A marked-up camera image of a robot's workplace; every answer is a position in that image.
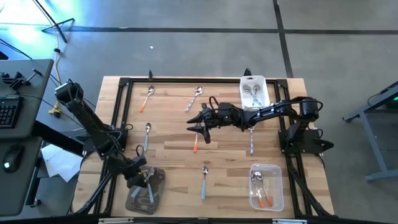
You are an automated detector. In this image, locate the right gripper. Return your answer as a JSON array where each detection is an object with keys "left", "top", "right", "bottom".
[{"left": 185, "top": 103, "right": 246, "bottom": 134}]

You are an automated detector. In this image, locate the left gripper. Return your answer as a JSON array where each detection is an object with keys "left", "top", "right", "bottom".
[{"left": 126, "top": 157, "right": 156, "bottom": 189}]

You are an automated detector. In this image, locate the smoky grey plastic bin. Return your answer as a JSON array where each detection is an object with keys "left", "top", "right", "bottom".
[{"left": 124, "top": 166, "right": 166, "bottom": 215}]

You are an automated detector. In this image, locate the white plastic bin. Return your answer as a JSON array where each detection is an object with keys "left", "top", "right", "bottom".
[{"left": 239, "top": 75, "right": 271, "bottom": 112}]

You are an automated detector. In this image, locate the white paper sheet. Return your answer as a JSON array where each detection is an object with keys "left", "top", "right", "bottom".
[{"left": 40, "top": 144, "right": 84, "bottom": 184}]

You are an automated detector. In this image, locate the clear plastic bin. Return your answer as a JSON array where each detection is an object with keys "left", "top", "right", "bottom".
[{"left": 249, "top": 163, "right": 285, "bottom": 212}]

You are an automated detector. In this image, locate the small grey desk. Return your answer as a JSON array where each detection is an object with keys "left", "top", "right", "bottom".
[{"left": 0, "top": 136, "right": 44, "bottom": 218}]

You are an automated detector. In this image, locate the black computer mouse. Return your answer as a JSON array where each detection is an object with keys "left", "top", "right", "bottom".
[{"left": 2, "top": 144, "right": 25, "bottom": 174}]

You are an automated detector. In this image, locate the large grey desk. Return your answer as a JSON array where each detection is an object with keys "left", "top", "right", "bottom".
[{"left": 0, "top": 58, "right": 55, "bottom": 140}]

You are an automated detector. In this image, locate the black keyboard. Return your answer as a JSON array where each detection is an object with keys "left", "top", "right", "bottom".
[{"left": 0, "top": 95, "right": 24, "bottom": 129}]

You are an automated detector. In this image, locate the black desk clamp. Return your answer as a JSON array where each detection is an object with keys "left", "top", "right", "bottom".
[{"left": 1, "top": 68, "right": 44, "bottom": 91}]

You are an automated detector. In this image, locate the black tripod stand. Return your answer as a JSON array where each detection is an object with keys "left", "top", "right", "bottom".
[{"left": 30, "top": 0, "right": 76, "bottom": 44}]

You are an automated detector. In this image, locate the grey blue metal stand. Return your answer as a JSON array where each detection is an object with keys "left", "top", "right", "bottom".
[{"left": 341, "top": 80, "right": 398, "bottom": 183}]

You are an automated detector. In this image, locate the dark box with green light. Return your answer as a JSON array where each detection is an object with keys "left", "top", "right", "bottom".
[{"left": 384, "top": 90, "right": 398, "bottom": 110}]

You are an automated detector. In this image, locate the black aluminium table frame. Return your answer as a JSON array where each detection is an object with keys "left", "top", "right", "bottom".
[{"left": 72, "top": 76, "right": 336, "bottom": 218}]

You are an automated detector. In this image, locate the silver metal bracket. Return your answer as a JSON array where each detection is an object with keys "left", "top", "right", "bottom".
[
  {"left": 98, "top": 217, "right": 135, "bottom": 224},
  {"left": 272, "top": 218, "right": 308, "bottom": 224}
]

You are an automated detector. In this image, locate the yellow power cable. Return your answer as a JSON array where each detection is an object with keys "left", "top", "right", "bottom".
[{"left": 48, "top": 26, "right": 64, "bottom": 115}]

